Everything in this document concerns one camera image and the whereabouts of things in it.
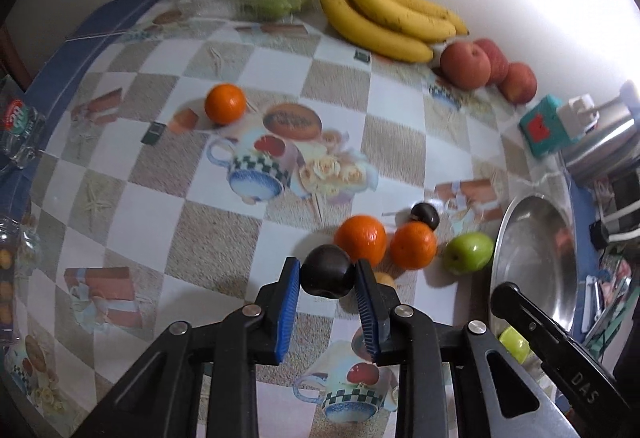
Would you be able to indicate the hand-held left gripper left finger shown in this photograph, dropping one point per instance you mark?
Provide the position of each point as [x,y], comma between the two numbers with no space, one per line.
[287,310]

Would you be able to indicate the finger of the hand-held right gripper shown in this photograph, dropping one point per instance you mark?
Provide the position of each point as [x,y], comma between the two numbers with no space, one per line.
[575,378]

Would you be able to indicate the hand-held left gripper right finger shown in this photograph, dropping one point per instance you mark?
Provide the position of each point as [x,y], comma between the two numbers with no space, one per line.
[367,315]

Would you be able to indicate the dark purple plum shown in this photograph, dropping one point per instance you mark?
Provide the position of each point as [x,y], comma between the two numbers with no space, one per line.
[326,268]
[426,215]

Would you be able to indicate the small bright green apple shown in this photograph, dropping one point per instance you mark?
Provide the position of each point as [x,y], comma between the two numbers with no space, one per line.
[514,343]

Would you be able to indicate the orange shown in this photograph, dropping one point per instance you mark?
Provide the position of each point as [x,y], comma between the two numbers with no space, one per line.
[413,245]
[226,103]
[361,239]

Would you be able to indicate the stainless steel bowl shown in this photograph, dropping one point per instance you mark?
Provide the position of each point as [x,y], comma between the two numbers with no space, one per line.
[535,258]

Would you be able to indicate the small yellow round object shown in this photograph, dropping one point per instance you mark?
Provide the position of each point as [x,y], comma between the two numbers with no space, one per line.
[386,279]

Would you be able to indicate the printed paper packets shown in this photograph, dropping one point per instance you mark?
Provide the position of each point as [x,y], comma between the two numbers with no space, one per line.
[612,288]

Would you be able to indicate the teal box with red mark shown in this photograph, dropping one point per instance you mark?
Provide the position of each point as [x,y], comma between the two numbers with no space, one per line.
[540,130]

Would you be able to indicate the white power plug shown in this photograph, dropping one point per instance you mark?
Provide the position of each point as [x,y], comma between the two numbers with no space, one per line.
[577,115]

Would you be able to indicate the red apple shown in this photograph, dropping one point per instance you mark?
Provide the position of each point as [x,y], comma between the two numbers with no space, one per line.
[500,60]
[520,82]
[465,65]

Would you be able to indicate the clear bag of snacks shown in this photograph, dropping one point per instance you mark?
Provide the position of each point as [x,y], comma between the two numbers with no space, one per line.
[10,268]

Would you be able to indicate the yellow banana bunch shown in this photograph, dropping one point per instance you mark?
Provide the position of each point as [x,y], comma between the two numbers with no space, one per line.
[370,27]

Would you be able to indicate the clear glass with red label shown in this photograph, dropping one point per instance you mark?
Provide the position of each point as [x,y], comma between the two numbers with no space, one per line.
[20,137]

